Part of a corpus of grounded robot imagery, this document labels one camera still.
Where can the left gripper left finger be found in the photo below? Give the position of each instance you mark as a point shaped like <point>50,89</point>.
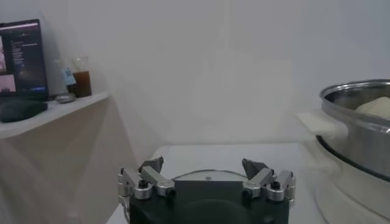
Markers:
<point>152,179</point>

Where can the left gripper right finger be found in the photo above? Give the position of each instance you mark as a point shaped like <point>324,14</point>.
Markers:
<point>262,179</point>

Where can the white steamed baozi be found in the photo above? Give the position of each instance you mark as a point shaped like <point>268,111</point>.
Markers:
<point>376,108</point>

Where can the steel perforated steamer basket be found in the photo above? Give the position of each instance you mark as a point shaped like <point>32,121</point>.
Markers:
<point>359,143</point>

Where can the cream electric cooker base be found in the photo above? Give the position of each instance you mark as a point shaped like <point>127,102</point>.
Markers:
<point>350,194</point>

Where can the white side table with laptop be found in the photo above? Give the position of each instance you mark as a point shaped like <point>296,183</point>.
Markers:
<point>61,146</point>

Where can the iced coffee plastic cup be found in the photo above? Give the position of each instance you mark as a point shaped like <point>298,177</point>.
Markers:
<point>82,85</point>

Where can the clear cup with blue label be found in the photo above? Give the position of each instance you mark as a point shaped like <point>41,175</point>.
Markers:
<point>65,76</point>

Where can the black laptop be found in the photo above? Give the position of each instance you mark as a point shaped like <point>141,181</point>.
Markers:
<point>24,61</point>

